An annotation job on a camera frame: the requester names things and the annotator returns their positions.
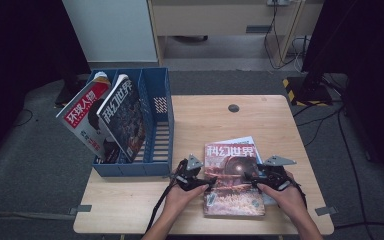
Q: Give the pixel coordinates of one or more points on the grey tape piece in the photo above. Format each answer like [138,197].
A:
[325,211]
[80,209]

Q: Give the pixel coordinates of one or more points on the white cabinet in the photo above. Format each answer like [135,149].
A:
[110,30]

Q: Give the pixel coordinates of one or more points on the person's left hand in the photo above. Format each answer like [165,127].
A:
[178,200]

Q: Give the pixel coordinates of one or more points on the black curtain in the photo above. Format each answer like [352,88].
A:
[373,50]
[20,50]

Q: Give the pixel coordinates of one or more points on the dark round table grommet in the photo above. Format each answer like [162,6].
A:
[233,108]

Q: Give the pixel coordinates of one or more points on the black stand base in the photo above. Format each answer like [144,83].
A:
[67,95]

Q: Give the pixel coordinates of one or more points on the white power strip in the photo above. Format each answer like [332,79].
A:
[278,2]

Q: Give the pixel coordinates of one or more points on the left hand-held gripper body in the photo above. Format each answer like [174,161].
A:
[190,173]

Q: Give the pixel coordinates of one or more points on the light wooden desk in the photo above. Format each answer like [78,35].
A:
[206,20]

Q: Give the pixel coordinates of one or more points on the white snow scene magazine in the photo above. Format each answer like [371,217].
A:
[243,140]

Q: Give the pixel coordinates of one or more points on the red orange cover magazine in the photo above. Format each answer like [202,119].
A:
[233,200]

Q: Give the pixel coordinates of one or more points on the black stand with striped base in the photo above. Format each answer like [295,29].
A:
[308,91]

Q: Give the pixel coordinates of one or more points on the red banner magazine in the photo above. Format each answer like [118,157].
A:
[80,110]

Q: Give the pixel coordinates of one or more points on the dark blue lava cover magazine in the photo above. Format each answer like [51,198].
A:
[123,116]

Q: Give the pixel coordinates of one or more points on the blue plastic file rack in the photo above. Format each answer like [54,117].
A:
[160,83]

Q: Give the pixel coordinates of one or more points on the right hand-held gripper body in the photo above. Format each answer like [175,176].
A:
[275,175]

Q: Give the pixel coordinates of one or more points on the person's right hand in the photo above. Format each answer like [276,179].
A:
[290,200]

